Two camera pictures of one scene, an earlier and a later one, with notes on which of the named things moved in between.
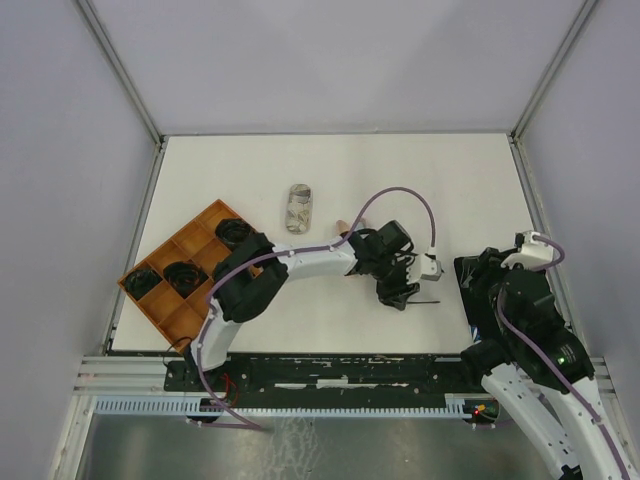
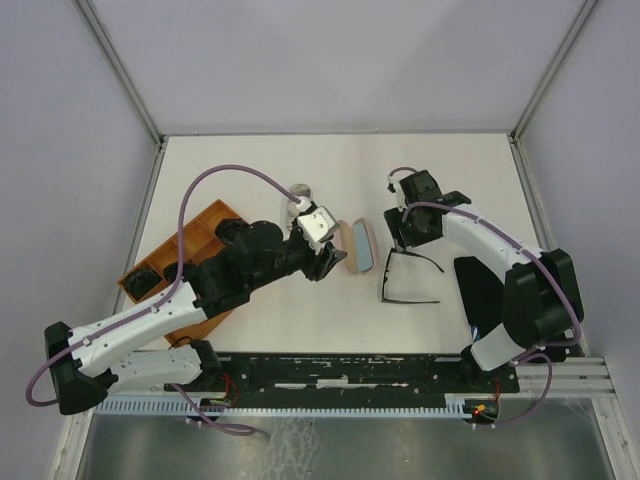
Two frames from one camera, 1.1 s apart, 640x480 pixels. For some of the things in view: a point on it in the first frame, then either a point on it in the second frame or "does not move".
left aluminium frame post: x=131 y=86 does not move
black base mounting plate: x=334 y=380 does not move
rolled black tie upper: x=232 y=232 does not move
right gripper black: x=488 y=262 -> x=394 y=219
